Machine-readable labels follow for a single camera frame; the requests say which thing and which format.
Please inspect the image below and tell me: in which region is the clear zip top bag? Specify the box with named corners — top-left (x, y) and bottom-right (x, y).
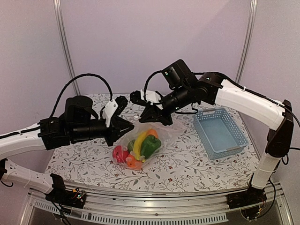
top-left (112, 120), bottom-right (185, 170)

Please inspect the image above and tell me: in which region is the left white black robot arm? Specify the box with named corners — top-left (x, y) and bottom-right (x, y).
top-left (0, 96), bottom-right (134, 203)

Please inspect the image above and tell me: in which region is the yellow toy banana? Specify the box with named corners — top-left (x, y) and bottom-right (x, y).
top-left (133, 131), bottom-right (147, 160)

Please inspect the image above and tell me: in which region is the light blue perforated basket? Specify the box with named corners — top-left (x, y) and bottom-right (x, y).
top-left (193, 108), bottom-right (249, 160)

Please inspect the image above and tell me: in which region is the green toy pepper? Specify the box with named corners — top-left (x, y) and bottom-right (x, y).
top-left (140, 135), bottom-right (161, 159)

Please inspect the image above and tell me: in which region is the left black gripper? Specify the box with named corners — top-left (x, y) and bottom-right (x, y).
top-left (71, 118), bottom-right (135, 147)

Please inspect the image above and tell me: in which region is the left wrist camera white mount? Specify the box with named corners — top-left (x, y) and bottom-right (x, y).
top-left (100, 96), bottom-right (128, 128)

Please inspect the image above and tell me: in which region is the right aluminium frame post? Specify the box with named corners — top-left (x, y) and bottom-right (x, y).
top-left (235, 0), bottom-right (258, 83)

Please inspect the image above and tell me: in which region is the aluminium frame post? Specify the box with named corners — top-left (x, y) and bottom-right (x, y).
top-left (235, 0), bottom-right (258, 83)
top-left (52, 0), bottom-right (82, 96)

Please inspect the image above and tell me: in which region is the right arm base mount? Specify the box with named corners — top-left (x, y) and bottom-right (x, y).
top-left (226, 187), bottom-right (267, 220)

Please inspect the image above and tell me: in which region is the red toy apple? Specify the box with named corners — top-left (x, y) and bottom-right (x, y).
top-left (112, 145), bottom-right (129, 163)

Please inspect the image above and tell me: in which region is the left aluminium frame post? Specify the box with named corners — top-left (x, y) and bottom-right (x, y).
top-left (52, 0), bottom-right (82, 96)

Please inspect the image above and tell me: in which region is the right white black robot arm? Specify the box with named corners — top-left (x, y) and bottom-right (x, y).
top-left (130, 59), bottom-right (296, 204)

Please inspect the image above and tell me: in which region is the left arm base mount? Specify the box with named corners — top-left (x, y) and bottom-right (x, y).
top-left (45, 173), bottom-right (87, 209)

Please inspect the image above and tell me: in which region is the orange toy orange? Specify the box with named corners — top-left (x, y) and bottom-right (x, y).
top-left (126, 154), bottom-right (143, 170)

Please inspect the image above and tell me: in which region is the left black braided cable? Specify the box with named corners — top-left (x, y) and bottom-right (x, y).
top-left (50, 73), bottom-right (113, 118)

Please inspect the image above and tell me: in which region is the green toy watermelon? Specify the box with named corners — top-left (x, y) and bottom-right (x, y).
top-left (127, 139), bottom-right (135, 153)

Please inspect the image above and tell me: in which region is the floral patterned table mat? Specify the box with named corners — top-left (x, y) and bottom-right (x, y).
top-left (44, 93), bottom-right (267, 193)

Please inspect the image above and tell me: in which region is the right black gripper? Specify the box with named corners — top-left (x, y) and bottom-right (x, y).
top-left (138, 84), bottom-right (192, 126)

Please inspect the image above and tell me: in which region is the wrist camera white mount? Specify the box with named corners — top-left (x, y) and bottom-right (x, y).
top-left (100, 96), bottom-right (128, 128)
top-left (130, 70), bottom-right (168, 110)

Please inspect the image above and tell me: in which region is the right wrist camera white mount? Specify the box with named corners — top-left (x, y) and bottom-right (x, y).
top-left (130, 70), bottom-right (168, 110)

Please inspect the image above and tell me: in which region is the orange green toy mango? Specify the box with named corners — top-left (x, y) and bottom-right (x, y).
top-left (146, 129), bottom-right (158, 138)

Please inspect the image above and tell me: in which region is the front aluminium rail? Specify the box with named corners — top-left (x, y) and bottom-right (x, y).
top-left (20, 185), bottom-right (293, 225)

